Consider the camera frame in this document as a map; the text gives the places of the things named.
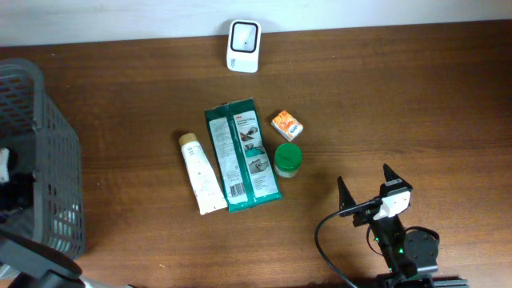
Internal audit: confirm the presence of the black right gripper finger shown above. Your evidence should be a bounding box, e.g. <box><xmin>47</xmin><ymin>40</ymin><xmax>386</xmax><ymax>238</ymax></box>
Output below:
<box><xmin>337</xmin><ymin>176</ymin><xmax>356</xmax><ymax>217</ymax></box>
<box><xmin>383</xmin><ymin>164</ymin><xmax>413</xmax><ymax>191</ymax></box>

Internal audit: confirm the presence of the green glove package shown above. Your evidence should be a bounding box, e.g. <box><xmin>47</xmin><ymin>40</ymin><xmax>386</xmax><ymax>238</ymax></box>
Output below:
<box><xmin>204</xmin><ymin>98</ymin><xmax>282</xmax><ymax>213</ymax></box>

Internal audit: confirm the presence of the green lid jar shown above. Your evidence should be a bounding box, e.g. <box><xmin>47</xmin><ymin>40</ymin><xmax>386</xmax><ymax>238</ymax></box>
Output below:
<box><xmin>274</xmin><ymin>142</ymin><xmax>302</xmax><ymax>178</ymax></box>

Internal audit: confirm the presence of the grey plastic basket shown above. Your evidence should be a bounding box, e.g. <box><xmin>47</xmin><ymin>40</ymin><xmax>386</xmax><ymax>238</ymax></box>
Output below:
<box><xmin>1</xmin><ymin>58</ymin><xmax>86</xmax><ymax>258</ymax></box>

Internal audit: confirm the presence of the white barcode scanner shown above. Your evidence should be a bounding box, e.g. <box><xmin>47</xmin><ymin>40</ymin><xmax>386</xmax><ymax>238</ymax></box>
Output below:
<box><xmin>226</xmin><ymin>19</ymin><xmax>262</xmax><ymax>74</ymax></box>

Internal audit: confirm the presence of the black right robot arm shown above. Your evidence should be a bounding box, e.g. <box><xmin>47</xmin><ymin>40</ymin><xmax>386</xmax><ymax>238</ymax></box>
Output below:
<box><xmin>338</xmin><ymin>164</ymin><xmax>469</xmax><ymax>288</ymax></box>

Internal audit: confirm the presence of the white cream tube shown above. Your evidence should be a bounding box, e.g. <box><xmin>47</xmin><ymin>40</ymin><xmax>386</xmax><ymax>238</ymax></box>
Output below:
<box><xmin>178</xmin><ymin>133</ymin><xmax>227</xmax><ymax>215</ymax></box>

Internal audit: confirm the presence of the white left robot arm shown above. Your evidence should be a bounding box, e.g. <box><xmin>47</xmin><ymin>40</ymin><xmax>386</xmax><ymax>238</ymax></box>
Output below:
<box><xmin>1</xmin><ymin>147</ymin><xmax>108</xmax><ymax>288</ymax></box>

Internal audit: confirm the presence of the orange tissue pack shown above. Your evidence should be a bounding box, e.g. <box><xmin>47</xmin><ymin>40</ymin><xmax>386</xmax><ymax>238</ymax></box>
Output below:
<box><xmin>271</xmin><ymin>110</ymin><xmax>303</xmax><ymax>142</ymax></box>

